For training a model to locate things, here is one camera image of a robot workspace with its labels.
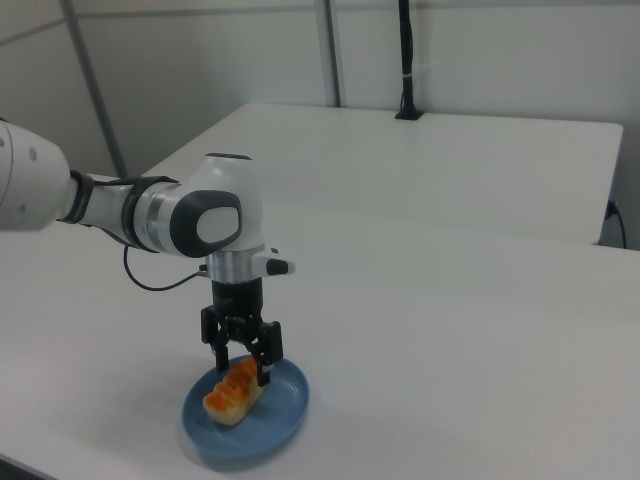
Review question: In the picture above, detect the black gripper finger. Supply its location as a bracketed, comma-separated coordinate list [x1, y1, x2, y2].
[200, 305, 232, 372]
[247, 321, 284, 389]

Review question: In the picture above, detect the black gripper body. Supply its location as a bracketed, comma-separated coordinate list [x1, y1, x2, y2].
[209, 279, 265, 351]

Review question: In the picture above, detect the orange glazed bread loaf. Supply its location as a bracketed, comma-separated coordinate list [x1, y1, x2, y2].
[202, 355, 266, 427]

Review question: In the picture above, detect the blue round plate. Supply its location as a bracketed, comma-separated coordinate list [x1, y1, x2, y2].
[180, 355, 311, 459]

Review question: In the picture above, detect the white side table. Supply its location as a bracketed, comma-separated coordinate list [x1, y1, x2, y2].
[142, 102, 625, 247]

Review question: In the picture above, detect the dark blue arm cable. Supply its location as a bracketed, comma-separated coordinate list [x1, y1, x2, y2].
[123, 244, 209, 292]

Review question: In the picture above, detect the grey partition post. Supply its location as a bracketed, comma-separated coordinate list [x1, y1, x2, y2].
[315, 0, 347, 109]

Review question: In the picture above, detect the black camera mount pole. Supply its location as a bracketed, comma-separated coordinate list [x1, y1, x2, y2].
[394, 0, 425, 121]

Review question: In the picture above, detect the black hanging cable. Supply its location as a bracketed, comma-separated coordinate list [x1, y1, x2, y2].
[605, 199, 627, 249]

